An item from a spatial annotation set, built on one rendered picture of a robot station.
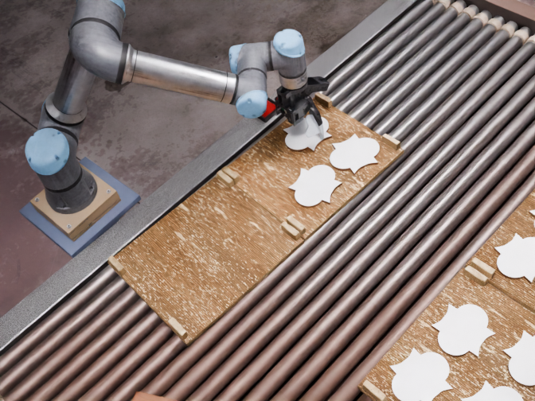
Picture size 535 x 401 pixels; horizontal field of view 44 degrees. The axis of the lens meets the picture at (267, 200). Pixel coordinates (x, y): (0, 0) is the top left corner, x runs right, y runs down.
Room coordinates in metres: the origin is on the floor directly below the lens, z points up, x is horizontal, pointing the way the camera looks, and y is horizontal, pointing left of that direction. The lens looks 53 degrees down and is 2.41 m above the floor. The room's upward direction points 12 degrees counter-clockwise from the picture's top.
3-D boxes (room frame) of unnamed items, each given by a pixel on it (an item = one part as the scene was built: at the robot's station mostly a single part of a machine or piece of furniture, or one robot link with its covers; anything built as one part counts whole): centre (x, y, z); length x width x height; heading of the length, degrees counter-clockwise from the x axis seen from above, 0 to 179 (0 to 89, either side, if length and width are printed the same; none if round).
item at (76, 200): (1.31, 0.57, 0.97); 0.15 x 0.15 x 0.10
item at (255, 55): (1.32, -0.03, 1.27); 0.11 x 0.11 x 0.08; 81
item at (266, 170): (1.23, -0.15, 0.93); 0.41 x 0.35 x 0.02; 124
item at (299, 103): (1.32, -0.13, 1.11); 0.09 x 0.08 x 0.12; 124
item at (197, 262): (1.00, 0.19, 0.93); 0.41 x 0.35 x 0.02; 124
